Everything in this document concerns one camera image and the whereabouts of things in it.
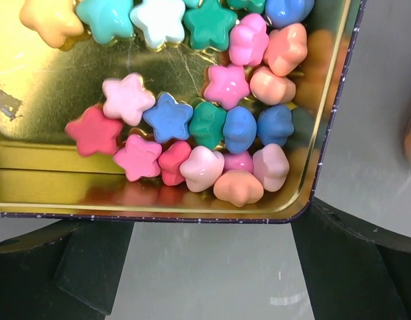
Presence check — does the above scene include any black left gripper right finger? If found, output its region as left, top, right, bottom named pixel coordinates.
left=291, top=199, right=411, bottom=319

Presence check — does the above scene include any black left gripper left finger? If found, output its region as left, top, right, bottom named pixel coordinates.
left=0, top=221, right=133, bottom=319

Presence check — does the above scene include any patterned tin of pastel candies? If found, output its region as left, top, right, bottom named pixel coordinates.
left=0, top=1, right=363, bottom=223

